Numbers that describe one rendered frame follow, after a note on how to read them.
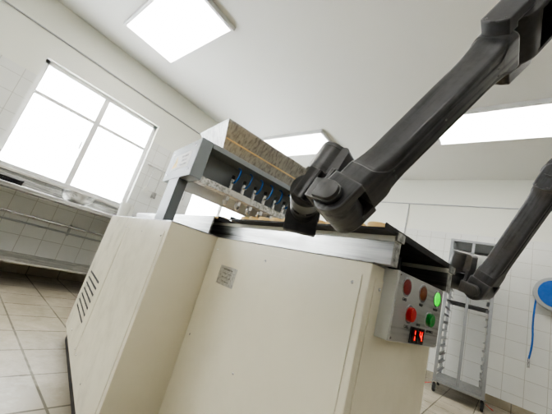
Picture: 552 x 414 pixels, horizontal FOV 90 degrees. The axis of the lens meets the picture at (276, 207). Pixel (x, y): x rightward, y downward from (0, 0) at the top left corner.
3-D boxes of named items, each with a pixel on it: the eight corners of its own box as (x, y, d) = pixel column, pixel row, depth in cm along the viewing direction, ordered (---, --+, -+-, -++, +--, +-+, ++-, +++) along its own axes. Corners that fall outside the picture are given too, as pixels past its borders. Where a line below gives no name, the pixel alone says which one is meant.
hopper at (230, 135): (190, 158, 136) (200, 132, 139) (274, 200, 168) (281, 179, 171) (218, 147, 113) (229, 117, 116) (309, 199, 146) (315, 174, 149)
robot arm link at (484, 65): (551, -17, 37) (544, 56, 44) (505, -11, 42) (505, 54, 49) (323, 209, 37) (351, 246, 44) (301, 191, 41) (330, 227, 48)
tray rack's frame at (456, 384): (436, 380, 367) (453, 249, 407) (484, 399, 335) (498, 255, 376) (430, 387, 318) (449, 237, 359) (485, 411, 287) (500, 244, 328)
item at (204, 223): (133, 222, 208) (137, 213, 209) (134, 222, 208) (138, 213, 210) (208, 232, 108) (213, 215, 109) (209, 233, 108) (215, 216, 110)
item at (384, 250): (140, 223, 211) (144, 215, 212) (144, 225, 212) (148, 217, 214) (393, 265, 54) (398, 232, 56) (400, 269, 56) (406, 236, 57)
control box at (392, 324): (371, 334, 56) (384, 267, 59) (421, 342, 70) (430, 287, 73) (388, 341, 53) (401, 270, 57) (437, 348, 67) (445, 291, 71)
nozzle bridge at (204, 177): (146, 218, 125) (173, 150, 132) (267, 258, 167) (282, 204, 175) (171, 220, 99) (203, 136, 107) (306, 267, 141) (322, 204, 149)
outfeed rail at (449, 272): (176, 235, 227) (179, 227, 229) (180, 236, 229) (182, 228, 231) (448, 292, 71) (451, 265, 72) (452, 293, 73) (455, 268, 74)
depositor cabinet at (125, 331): (58, 337, 180) (112, 214, 199) (166, 344, 222) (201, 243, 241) (66, 496, 80) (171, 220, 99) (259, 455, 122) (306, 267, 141)
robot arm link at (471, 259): (476, 298, 82) (489, 298, 86) (487, 261, 80) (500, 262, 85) (436, 281, 92) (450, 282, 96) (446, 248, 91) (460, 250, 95)
